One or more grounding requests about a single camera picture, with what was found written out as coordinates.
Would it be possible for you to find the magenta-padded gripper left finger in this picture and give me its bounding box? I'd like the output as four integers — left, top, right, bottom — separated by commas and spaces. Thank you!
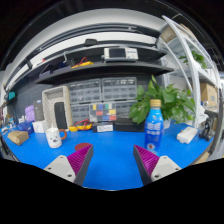
43, 143, 95, 187

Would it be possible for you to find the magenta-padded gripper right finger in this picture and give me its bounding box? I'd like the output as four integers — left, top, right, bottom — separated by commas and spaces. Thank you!
132, 144, 183, 187

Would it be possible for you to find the blue drink bottle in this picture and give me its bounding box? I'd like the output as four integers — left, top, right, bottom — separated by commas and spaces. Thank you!
144, 98, 165, 156

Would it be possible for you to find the white plastic adapter block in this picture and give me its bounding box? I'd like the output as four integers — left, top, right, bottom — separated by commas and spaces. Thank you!
176, 126, 199, 145

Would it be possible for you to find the small white box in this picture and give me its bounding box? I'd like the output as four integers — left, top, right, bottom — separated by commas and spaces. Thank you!
32, 119, 49, 134

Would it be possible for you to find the black flat device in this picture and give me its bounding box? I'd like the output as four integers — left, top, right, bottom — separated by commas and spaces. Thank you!
53, 101, 69, 130

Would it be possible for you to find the black flat case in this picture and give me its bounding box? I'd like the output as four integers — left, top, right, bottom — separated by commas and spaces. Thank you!
113, 118, 146, 133

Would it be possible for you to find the brown cardboard box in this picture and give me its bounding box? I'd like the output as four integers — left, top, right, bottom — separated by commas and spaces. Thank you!
7, 130, 30, 146

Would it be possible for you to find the dark blue box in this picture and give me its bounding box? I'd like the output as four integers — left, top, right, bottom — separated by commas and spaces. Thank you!
17, 121, 34, 135

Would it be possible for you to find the black box with white label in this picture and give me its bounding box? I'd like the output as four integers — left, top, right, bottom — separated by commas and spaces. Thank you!
91, 122, 115, 134

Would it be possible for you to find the black stand device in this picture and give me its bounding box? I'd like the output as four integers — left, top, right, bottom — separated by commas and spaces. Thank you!
199, 117, 216, 142

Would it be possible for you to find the dark grey box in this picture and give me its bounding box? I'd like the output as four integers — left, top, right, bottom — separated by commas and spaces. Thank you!
32, 99, 45, 122

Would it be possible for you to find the purple bag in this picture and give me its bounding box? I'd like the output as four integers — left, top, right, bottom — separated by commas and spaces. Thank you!
24, 104, 36, 123

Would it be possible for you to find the organizer box with coloured compartments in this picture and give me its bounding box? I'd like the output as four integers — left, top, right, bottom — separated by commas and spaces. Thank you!
88, 101, 118, 123

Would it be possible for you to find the green potted plant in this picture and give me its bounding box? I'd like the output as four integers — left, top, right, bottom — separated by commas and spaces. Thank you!
128, 74, 197, 130

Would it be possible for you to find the beige perforated plastic basket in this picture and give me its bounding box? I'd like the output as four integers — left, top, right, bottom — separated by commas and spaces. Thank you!
41, 85, 73, 131

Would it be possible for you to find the white metal shelf unit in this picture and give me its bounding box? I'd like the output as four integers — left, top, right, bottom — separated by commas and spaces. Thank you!
156, 14, 224, 134

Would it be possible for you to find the white oscilloscope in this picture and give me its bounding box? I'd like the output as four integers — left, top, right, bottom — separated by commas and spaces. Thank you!
103, 46, 139, 63

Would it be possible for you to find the white mug with brown handle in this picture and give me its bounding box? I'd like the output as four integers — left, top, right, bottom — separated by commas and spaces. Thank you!
45, 127, 68, 149

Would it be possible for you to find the yellow tool with red cable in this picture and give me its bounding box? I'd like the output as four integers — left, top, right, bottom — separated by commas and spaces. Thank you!
70, 56, 95, 69

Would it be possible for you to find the black wall shelf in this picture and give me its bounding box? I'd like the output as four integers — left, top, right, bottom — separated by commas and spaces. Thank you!
34, 43, 174, 85

